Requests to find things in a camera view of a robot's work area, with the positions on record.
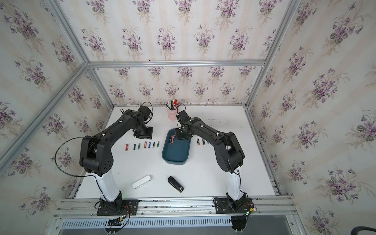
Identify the aluminium front rail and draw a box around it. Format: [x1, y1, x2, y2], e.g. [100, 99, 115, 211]
[52, 196, 298, 219]

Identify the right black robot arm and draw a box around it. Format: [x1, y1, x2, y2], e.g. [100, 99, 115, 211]
[176, 114, 245, 201]

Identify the white oblong case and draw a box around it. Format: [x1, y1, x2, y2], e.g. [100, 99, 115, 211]
[132, 175, 152, 190]

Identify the black loop cable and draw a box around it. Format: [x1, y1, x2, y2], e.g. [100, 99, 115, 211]
[54, 136, 95, 178]

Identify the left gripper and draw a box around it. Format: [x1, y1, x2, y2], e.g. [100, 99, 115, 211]
[134, 123, 154, 139]

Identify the black stapler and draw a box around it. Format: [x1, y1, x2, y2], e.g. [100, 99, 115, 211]
[167, 176, 184, 193]

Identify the teal plastic storage box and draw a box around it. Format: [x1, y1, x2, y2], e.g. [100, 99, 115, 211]
[162, 128, 191, 165]

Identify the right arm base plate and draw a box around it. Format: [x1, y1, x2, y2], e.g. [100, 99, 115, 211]
[213, 196, 255, 215]

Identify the pink pen holder cup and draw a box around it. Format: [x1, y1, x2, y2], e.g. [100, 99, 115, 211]
[167, 108, 178, 120]

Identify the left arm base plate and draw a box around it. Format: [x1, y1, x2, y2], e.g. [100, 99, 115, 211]
[97, 199, 140, 216]

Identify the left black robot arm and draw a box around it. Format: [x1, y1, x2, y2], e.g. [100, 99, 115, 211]
[79, 106, 153, 203]

